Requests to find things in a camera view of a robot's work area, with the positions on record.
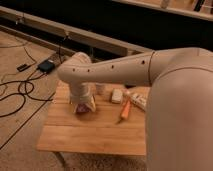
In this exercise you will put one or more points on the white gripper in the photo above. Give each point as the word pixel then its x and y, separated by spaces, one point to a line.
pixel 81 93

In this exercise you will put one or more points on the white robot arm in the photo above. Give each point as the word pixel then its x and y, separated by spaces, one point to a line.
pixel 179 108

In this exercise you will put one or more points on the purple bowl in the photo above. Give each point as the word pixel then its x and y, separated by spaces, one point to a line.
pixel 82 108

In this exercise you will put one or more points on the clear plastic cup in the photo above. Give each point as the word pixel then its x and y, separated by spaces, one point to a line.
pixel 100 88

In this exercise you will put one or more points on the white sponge block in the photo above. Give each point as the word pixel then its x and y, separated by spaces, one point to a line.
pixel 117 96

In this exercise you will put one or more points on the wooden table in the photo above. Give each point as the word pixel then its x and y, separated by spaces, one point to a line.
pixel 98 132

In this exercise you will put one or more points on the black power adapter box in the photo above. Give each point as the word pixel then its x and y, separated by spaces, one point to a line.
pixel 46 66

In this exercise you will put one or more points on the small black device on floor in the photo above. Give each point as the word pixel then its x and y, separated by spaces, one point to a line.
pixel 23 67

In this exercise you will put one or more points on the long wooden shelf rail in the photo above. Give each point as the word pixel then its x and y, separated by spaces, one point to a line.
pixel 79 35

